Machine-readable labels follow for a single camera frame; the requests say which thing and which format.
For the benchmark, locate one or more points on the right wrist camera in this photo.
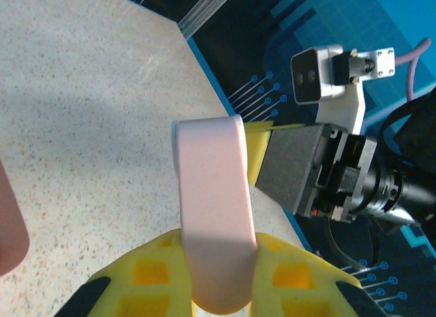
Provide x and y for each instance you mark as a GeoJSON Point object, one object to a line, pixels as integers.
{"type": "Point", "coordinates": [308, 75]}

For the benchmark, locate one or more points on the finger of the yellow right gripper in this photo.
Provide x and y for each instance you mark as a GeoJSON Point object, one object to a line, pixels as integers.
{"type": "Point", "coordinates": [257, 146]}
{"type": "Point", "coordinates": [289, 126]}

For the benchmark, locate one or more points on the pink plastic tray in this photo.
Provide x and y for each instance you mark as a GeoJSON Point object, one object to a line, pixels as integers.
{"type": "Point", "coordinates": [12, 228]}

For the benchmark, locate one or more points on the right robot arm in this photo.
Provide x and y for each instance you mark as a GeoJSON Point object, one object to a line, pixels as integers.
{"type": "Point", "coordinates": [419, 191]}

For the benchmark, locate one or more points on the aluminium frame post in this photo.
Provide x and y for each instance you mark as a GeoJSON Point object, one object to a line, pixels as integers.
{"type": "Point", "coordinates": [204, 10]}

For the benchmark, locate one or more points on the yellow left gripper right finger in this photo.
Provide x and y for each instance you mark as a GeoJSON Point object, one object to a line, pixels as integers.
{"type": "Point", "coordinates": [323, 272]}

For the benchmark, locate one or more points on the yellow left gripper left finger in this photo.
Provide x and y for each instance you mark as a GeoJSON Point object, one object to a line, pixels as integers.
{"type": "Point", "coordinates": [116, 272]}

